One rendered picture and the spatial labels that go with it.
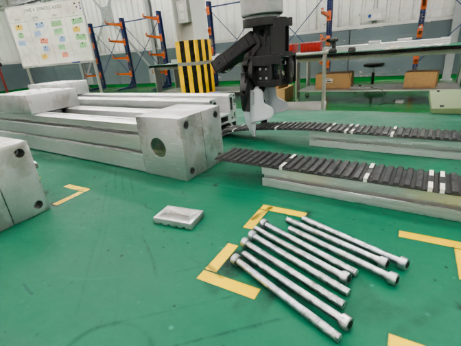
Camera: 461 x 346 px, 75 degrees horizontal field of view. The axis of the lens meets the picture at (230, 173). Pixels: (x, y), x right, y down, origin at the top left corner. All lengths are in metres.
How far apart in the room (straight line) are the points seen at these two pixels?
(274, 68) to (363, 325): 0.44
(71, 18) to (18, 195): 5.91
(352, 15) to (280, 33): 7.64
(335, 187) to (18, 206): 0.39
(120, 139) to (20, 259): 0.25
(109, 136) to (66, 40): 5.85
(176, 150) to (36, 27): 6.33
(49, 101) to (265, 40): 0.48
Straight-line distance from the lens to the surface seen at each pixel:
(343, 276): 0.26
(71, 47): 6.34
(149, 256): 0.31
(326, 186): 0.39
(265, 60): 0.57
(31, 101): 0.76
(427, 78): 5.30
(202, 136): 0.47
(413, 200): 0.38
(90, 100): 0.94
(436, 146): 0.55
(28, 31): 6.84
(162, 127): 0.45
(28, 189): 0.45
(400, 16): 8.09
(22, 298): 0.32
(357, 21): 8.14
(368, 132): 0.55
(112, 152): 0.57
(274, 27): 0.58
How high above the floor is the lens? 0.96
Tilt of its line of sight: 22 degrees down
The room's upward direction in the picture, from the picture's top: 5 degrees counter-clockwise
